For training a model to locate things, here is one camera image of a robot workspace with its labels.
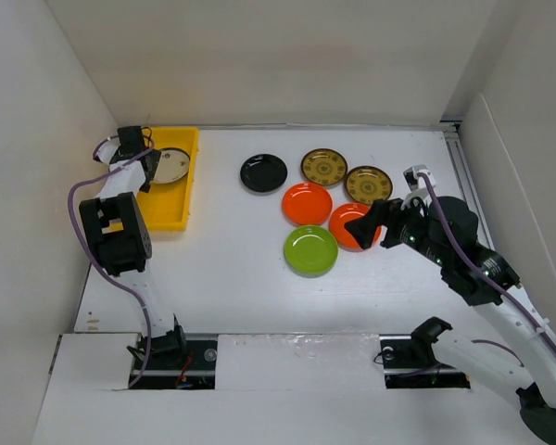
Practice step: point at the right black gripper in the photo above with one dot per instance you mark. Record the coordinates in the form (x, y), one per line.
(386, 211)

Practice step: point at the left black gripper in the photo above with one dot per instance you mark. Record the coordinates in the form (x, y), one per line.
(154, 160)

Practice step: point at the cream floral plate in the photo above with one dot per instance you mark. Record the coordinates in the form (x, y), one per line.
(173, 165)

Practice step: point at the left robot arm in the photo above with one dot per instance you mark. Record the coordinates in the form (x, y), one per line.
(112, 232)

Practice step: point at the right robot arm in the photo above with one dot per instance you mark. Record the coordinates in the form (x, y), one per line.
(484, 283)

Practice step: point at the yellow plastic bin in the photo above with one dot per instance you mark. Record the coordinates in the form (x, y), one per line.
(165, 208)

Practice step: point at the yellow patterned plate right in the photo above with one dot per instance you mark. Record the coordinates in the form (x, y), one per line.
(365, 184)

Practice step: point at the yellow patterned plate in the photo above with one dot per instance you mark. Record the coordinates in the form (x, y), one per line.
(324, 166)
(365, 184)

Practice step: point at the orange plate right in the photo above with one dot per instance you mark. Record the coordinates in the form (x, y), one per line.
(344, 214)

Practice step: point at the orange plate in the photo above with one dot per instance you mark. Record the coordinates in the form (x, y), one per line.
(307, 204)
(344, 214)

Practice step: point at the green plate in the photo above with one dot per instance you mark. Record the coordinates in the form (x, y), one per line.
(311, 250)

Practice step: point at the yellow patterned plate left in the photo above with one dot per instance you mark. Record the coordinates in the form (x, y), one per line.
(324, 166)

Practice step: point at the orange plate left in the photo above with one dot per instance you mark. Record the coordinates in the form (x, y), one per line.
(307, 204)

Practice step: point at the black plate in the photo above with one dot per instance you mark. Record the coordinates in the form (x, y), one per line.
(263, 173)

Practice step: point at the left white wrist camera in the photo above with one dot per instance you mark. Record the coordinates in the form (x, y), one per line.
(105, 150)

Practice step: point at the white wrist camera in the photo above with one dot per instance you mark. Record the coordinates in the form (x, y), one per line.
(420, 182)
(105, 150)

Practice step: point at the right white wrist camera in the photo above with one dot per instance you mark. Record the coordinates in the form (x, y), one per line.
(420, 182)

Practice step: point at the aluminium rail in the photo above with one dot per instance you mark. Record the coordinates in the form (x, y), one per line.
(450, 129)

